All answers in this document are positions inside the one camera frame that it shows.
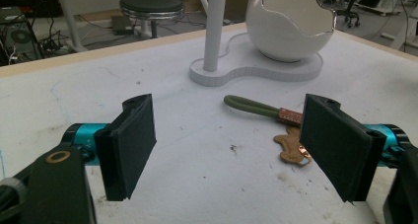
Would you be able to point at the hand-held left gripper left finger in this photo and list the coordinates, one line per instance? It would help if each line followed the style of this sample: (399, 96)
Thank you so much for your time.
(128, 151)

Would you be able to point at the white eggshell-shaped bowl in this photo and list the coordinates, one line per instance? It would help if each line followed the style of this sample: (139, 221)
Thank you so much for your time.
(289, 23)

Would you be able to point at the white metal frame leg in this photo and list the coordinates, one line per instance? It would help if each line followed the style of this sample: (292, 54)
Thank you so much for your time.
(70, 20)

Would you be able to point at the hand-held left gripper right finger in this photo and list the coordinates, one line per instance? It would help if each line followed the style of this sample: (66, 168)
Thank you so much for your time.
(338, 145)

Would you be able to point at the black office chair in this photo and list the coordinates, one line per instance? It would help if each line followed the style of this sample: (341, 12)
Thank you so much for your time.
(353, 3)

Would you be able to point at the black computer case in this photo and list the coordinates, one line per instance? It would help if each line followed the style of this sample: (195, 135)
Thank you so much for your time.
(18, 36)

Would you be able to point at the round black stool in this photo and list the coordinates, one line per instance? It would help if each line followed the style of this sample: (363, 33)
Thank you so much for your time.
(152, 8)

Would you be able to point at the white stand with pole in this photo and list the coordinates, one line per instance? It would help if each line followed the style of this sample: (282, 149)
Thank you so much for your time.
(230, 62)

